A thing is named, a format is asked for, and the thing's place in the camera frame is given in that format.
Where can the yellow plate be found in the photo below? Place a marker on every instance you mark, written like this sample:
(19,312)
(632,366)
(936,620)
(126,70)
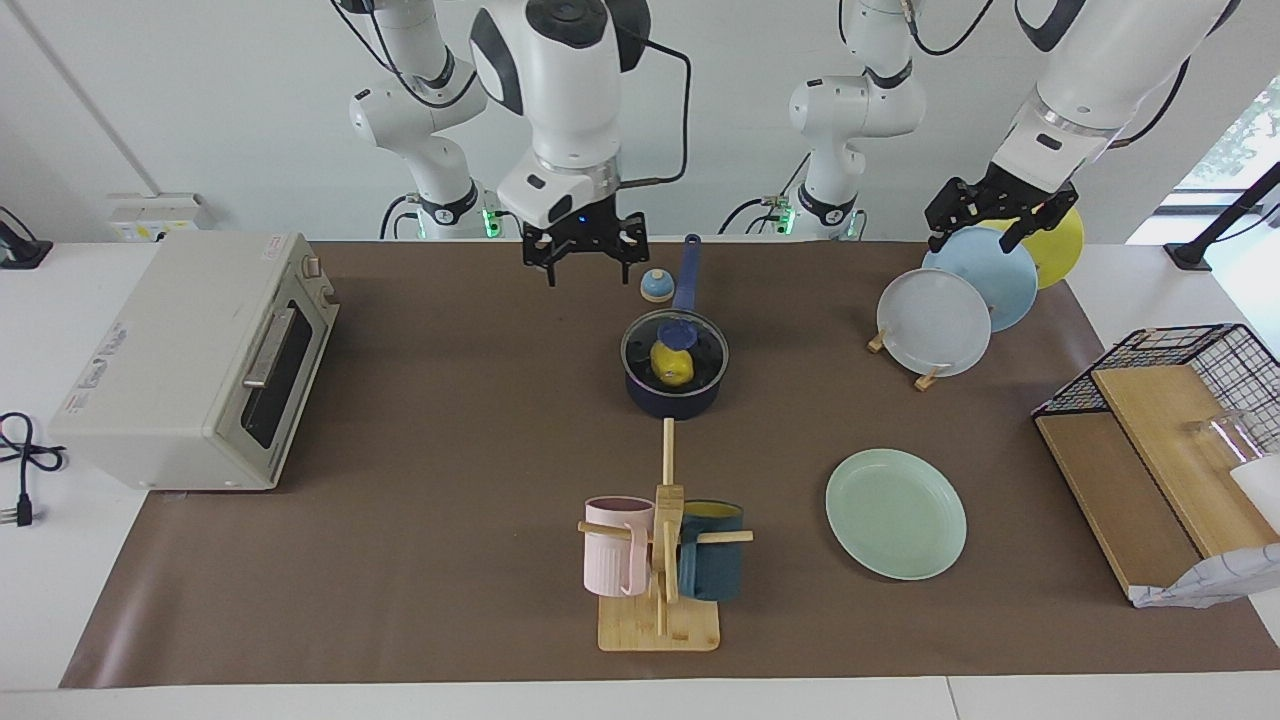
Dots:
(1062,248)

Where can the glass pot lid blue knob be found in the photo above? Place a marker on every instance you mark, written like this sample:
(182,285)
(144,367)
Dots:
(678,331)

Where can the clear glass cup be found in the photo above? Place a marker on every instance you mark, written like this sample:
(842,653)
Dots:
(1228,435)

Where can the white toaster oven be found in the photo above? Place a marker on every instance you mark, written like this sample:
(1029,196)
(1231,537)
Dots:
(160,360)

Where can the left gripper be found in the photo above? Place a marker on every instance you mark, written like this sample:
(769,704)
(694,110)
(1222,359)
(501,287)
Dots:
(1025,195)

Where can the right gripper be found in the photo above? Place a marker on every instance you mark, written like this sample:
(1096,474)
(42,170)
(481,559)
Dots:
(582,228)

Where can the light green plate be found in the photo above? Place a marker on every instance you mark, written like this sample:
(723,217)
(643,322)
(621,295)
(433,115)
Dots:
(895,515)

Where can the white power strip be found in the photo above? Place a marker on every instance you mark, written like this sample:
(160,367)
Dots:
(155,215)

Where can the small blue dome bell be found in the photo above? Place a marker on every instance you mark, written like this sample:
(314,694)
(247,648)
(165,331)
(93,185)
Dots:
(656,287)

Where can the black stand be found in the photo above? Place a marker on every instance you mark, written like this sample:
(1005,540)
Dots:
(1225,215)
(20,250)

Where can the white cup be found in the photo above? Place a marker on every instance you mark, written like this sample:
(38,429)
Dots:
(1262,490)

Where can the wooden plate rack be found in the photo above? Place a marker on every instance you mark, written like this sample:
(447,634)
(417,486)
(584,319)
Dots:
(928,380)

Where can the pink ribbed mug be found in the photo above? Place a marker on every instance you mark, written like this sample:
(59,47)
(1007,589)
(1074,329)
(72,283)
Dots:
(612,555)

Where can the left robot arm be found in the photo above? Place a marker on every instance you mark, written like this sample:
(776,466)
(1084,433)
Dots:
(1090,70)

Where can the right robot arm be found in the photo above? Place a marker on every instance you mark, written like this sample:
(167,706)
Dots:
(560,90)

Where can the light blue plate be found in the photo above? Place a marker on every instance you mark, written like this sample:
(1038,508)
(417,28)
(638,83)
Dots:
(1000,290)

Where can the window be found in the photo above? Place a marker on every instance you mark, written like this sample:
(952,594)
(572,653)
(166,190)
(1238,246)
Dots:
(1240,150)

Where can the white plate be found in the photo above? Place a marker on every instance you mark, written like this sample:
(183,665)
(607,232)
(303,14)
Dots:
(930,325)

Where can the dark teal mug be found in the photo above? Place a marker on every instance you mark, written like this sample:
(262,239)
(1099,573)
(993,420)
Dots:
(712,570)

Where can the wooden mug stand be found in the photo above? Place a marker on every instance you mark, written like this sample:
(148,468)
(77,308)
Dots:
(660,625)

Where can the wooden board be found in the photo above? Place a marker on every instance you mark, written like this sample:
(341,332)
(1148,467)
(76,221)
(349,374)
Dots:
(1170,450)
(1120,500)

